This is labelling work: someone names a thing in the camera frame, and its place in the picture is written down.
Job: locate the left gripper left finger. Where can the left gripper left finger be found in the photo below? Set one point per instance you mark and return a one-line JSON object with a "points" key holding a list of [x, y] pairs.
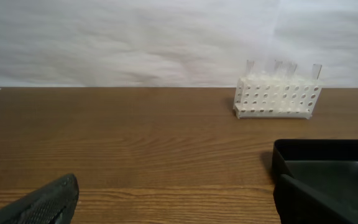
{"points": [[45, 205]]}

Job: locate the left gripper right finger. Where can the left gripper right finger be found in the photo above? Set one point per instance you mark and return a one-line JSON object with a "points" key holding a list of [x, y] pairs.
{"points": [[306, 208]]}

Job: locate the black tray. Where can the black tray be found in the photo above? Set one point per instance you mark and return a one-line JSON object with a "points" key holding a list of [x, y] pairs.
{"points": [[322, 174]]}

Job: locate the white test tube rack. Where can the white test tube rack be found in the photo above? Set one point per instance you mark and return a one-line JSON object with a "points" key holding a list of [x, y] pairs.
{"points": [[275, 99]]}

